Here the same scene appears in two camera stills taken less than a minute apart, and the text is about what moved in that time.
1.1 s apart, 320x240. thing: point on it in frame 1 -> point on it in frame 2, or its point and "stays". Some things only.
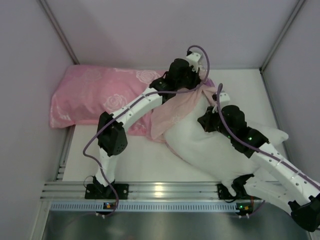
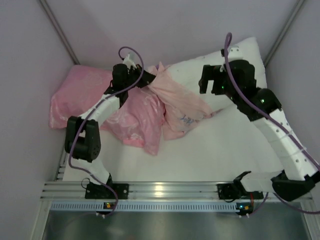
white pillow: x=213 y=151 -> x=189 y=70
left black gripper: x=194 y=78 -> x=139 y=75
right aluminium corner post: x=292 y=16 stays
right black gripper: x=206 y=120 -> x=210 y=78
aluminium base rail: x=51 y=190 stays
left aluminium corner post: x=59 y=29 stays
